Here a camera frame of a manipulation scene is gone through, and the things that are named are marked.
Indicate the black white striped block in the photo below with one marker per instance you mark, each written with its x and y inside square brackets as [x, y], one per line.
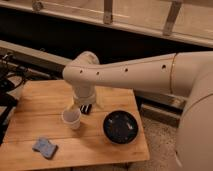
[85, 109]

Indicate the metal rail bracket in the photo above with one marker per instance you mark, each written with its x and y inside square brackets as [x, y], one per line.
[108, 12]
[37, 5]
[172, 16]

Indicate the white ceramic cup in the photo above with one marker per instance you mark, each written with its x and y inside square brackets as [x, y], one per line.
[72, 118]

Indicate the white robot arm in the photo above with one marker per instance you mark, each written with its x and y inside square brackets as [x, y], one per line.
[188, 74]

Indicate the blue sponge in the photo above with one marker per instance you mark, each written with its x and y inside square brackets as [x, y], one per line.
[45, 147]

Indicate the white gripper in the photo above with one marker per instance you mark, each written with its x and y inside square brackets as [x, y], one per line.
[78, 101]

